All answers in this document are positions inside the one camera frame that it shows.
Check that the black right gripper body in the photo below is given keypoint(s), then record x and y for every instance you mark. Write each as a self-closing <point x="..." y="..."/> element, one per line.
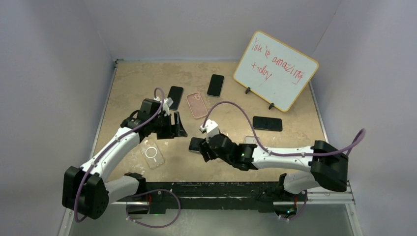
<point x="204" y="148"/>

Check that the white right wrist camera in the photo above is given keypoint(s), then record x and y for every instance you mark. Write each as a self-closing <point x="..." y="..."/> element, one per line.
<point x="210" y="128"/>

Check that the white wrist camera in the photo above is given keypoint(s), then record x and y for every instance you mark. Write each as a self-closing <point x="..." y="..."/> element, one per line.
<point x="166" y="106"/>
<point x="210" y="128"/>

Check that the yellow framed whiteboard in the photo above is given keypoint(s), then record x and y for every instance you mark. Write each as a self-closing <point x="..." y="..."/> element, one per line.
<point x="274" y="71"/>

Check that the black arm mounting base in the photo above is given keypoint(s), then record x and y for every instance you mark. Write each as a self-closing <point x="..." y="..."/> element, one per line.
<point x="264" y="197"/>

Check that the aluminium table frame rail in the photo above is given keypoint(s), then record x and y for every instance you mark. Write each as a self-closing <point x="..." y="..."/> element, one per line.
<point x="67" y="220"/>

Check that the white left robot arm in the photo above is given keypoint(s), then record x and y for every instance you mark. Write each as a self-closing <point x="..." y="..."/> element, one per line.
<point x="86" y="189"/>

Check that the black phone with white reflection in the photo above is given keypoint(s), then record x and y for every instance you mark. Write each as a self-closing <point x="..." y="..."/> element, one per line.
<point x="194" y="145"/>

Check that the frosted clear phone case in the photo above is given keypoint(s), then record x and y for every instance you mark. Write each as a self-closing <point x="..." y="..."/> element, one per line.
<point x="250" y="140"/>

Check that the clear magsafe case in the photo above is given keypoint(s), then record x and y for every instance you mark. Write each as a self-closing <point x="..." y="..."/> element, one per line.
<point x="151" y="153"/>
<point x="224" y="132"/>

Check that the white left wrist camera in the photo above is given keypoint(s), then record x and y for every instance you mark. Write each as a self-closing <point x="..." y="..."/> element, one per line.
<point x="166" y="106"/>

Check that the pink phone case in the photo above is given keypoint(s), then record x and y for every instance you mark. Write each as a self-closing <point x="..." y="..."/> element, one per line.
<point x="196" y="105"/>

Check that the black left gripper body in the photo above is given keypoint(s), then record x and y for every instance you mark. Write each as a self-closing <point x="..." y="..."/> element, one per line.
<point x="162" y="127"/>

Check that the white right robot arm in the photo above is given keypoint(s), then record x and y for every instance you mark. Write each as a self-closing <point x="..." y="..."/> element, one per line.
<point x="318" y="165"/>

